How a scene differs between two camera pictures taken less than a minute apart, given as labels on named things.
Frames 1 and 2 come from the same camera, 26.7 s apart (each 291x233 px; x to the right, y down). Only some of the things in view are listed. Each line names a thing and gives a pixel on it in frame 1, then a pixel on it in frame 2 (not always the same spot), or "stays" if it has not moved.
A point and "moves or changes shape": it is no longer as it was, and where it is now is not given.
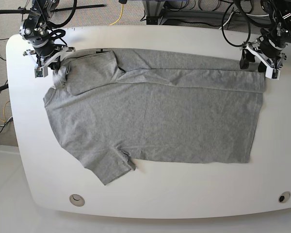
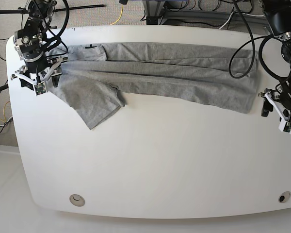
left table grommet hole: [77, 200] stays
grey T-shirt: [111, 108] moves or changes shape
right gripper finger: [247, 57] to [267, 107]
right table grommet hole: [284, 197] stays
